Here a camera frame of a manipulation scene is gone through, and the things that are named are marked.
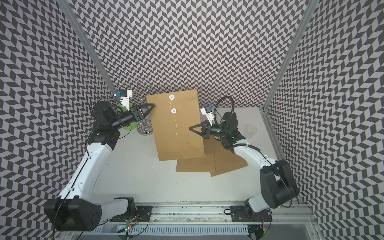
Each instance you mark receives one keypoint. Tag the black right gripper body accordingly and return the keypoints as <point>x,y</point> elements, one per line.
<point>218,129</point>

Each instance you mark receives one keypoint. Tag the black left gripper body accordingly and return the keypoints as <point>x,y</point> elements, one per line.
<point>122,118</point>

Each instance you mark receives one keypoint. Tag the brown file bag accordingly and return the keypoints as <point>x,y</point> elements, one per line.
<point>226,161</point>
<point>172,117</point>
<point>204,164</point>

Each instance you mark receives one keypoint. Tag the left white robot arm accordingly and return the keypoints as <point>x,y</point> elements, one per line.
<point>73,210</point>

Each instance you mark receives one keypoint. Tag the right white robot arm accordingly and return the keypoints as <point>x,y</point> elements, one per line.
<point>277,182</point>

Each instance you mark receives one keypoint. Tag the green plastic goblet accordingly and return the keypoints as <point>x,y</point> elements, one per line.
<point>124,119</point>

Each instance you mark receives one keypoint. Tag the clear plastic cup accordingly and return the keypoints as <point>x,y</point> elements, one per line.
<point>250,131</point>

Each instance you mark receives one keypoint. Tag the metal wire cup rack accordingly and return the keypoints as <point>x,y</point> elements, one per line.
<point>116,99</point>

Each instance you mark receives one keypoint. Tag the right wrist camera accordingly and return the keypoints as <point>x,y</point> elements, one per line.
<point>208,113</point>

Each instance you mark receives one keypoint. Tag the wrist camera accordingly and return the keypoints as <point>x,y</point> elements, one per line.
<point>208,113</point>
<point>124,96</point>

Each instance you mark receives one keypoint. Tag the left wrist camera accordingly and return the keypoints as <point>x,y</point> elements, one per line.
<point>124,96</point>

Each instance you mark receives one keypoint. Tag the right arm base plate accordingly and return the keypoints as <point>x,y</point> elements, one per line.
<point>242,214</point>

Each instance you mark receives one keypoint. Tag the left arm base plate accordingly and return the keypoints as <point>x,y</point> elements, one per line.
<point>140,214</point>

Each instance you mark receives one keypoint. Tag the aluminium front rail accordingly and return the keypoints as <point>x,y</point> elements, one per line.
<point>220,213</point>

